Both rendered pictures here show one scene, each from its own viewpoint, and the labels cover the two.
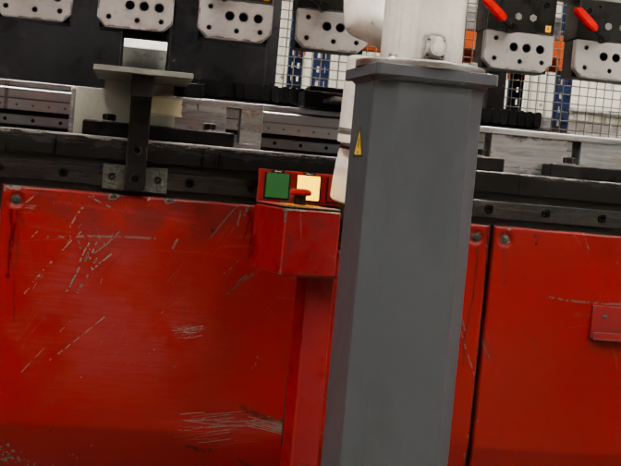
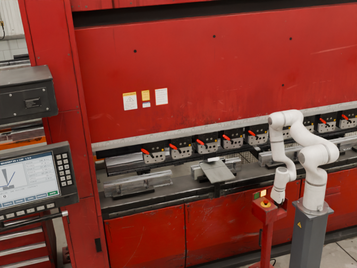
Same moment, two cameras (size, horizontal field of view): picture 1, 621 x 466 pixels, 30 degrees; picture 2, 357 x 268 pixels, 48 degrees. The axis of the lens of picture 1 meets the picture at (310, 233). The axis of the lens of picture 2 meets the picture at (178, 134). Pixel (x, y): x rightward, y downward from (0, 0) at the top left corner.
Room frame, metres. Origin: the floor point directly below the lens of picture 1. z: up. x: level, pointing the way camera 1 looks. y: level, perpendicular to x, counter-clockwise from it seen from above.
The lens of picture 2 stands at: (-0.18, 0.90, 2.51)
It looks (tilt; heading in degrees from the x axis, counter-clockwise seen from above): 26 degrees down; 353
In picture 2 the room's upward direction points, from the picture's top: 2 degrees counter-clockwise
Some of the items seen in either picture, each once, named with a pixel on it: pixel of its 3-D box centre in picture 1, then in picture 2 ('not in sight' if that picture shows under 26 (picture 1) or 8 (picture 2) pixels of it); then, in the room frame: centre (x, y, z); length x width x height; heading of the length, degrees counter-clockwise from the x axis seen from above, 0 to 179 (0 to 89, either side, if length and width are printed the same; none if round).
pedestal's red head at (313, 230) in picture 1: (320, 223); (269, 204); (2.09, -0.02, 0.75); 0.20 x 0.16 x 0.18; 112
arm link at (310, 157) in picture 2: not in sight; (313, 164); (1.70, -0.11, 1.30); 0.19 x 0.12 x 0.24; 99
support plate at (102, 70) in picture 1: (142, 76); (216, 170); (2.24, 0.35, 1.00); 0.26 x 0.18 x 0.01; 9
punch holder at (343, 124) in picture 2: not in sight; (346, 116); (2.56, -0.79, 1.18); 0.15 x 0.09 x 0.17; 99
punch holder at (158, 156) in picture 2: not in sight; (153, 149); (2.31, 0.79, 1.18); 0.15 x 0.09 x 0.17; 99
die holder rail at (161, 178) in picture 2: not in sight; (138, 183); (2.30, 0.91, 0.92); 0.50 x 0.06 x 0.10; 99
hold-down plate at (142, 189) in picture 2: not in sight; (133, 192); (2.23, 0.95, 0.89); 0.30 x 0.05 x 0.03; 99
